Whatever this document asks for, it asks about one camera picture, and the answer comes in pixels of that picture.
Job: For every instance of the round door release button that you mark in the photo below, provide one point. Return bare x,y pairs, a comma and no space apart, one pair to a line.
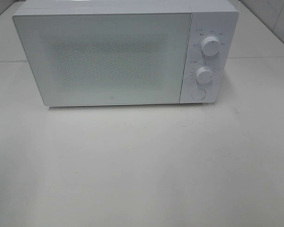
198,94

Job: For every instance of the white timer knob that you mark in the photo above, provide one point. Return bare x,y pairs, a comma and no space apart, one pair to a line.
204,75

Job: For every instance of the white upper power knob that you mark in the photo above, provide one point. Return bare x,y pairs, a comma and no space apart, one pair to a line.
210,45

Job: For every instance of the white microwave oven body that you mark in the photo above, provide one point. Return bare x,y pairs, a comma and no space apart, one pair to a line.
217,17

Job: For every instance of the white microwave door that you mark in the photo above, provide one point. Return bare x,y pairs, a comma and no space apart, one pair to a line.
80,60

